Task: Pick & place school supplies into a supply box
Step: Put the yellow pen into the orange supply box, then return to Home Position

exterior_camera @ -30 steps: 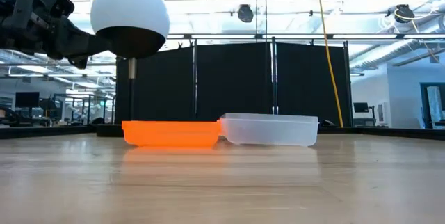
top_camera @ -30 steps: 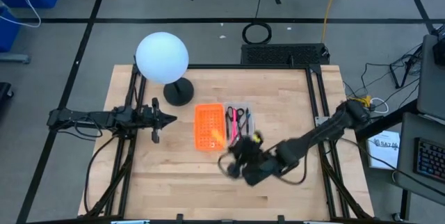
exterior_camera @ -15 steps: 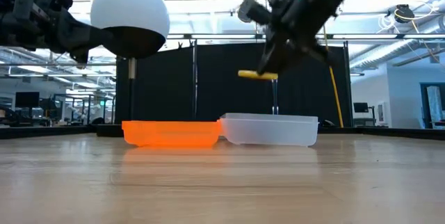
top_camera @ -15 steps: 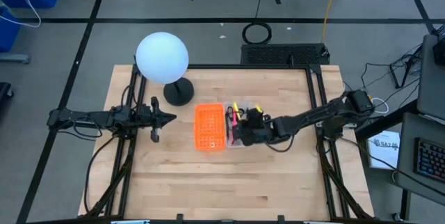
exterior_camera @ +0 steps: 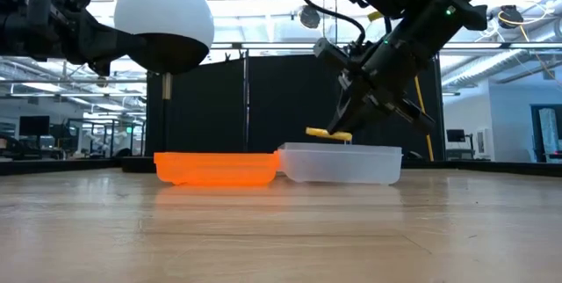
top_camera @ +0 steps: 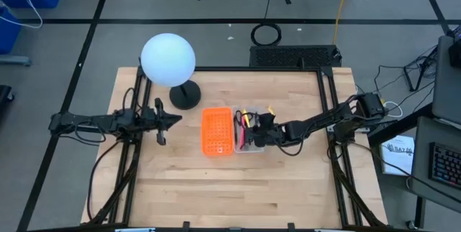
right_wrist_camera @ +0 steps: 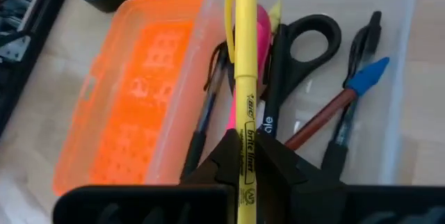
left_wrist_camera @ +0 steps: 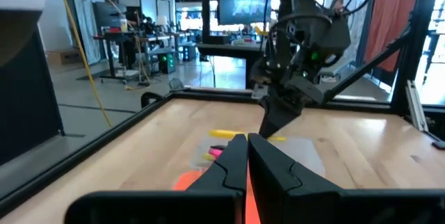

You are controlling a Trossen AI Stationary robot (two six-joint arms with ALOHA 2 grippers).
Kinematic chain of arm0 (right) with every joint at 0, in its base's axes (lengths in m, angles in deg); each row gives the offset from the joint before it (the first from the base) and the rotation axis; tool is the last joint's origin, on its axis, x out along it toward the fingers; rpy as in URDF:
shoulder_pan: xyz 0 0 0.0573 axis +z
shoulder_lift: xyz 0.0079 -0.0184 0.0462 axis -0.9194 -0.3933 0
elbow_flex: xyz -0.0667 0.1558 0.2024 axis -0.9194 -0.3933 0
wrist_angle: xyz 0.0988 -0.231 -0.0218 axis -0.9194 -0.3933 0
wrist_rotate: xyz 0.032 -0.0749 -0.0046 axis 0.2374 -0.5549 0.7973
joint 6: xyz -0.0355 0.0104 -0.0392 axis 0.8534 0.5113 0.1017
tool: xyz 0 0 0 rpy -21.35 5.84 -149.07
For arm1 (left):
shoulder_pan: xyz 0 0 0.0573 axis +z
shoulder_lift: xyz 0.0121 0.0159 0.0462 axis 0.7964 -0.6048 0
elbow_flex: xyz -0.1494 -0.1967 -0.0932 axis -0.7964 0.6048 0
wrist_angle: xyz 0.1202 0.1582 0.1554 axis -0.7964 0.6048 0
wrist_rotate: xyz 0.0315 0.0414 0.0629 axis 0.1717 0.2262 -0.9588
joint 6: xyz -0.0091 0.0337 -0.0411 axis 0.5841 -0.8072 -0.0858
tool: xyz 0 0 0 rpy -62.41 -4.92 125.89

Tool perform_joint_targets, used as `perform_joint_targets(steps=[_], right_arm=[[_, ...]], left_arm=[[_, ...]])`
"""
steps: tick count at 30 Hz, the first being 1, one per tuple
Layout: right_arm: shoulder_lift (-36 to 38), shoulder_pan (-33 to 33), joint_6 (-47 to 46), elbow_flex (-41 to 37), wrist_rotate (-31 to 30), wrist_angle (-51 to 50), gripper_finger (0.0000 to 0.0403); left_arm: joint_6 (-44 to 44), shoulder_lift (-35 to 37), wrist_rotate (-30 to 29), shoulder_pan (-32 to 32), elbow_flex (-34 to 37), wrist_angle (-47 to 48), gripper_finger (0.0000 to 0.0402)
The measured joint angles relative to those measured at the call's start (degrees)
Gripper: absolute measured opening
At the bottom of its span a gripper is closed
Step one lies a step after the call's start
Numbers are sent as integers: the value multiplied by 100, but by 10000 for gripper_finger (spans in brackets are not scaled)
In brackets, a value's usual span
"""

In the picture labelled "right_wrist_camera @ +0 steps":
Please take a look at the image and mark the yellow highlighter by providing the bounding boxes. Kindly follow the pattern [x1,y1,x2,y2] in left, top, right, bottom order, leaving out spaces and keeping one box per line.
[224,0,261,224]

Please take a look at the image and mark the black-handled scissors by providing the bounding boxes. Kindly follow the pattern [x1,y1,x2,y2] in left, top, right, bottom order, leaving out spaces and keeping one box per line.
[227,13,343,138]

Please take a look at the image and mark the pink highlighter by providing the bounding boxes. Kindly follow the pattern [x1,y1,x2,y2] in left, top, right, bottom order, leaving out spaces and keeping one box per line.
[225,3,273,131]

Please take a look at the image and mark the black pen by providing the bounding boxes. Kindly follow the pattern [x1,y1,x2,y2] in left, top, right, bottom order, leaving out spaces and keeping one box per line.
[320,10,383,180]
[179,41,231,184]

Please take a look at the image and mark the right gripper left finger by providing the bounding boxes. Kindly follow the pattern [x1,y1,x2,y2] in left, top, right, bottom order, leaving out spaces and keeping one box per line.
[179,128,241,187]

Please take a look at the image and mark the clear plastic supply box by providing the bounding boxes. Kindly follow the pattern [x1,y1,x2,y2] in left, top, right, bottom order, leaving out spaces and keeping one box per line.
[144,0,420,187]

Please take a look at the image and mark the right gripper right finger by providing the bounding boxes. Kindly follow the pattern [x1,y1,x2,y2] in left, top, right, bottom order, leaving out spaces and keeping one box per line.
[255,131,349,224]

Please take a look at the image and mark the orange plastic basket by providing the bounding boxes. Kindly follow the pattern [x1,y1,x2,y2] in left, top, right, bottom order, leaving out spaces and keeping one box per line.
[51,0,209,197]

